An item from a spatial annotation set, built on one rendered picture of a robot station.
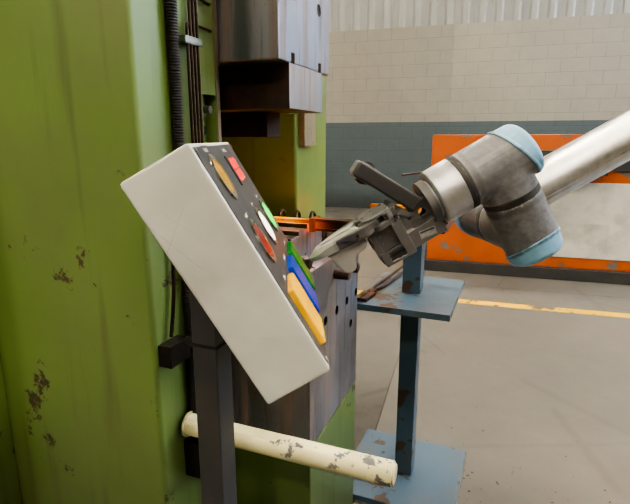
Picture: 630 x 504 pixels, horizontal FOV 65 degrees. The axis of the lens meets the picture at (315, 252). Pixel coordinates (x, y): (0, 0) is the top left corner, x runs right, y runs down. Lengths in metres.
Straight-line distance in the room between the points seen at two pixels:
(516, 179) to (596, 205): 4.02
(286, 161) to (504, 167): 0.85
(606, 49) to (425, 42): 2.66
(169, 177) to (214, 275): 0.11
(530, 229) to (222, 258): 0.50
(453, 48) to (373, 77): 1.34
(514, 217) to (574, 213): 3.98
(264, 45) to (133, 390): 0.74
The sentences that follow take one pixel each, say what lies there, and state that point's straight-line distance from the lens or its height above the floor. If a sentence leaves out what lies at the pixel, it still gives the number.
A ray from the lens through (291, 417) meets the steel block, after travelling 1.26.
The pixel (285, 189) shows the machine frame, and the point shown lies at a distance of 1.51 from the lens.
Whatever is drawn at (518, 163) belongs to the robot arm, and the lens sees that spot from 0.79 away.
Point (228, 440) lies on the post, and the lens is 0.79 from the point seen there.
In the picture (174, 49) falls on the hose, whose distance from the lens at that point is 0.98.
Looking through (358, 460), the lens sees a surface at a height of 0.64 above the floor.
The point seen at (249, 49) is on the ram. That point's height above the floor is 1.39.
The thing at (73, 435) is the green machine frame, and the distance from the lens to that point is 1.25.
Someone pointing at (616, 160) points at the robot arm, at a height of 1.17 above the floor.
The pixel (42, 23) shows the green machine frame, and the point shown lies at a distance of 1.07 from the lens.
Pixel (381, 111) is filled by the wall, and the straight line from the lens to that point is 8.83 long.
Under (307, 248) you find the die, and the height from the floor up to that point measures 0.94.
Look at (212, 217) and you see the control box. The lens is 0.50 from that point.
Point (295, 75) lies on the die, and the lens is 1.15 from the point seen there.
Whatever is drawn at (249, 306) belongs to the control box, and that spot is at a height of 1.03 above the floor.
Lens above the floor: 1.20
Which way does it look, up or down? 13 degrees down
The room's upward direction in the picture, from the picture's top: straight up
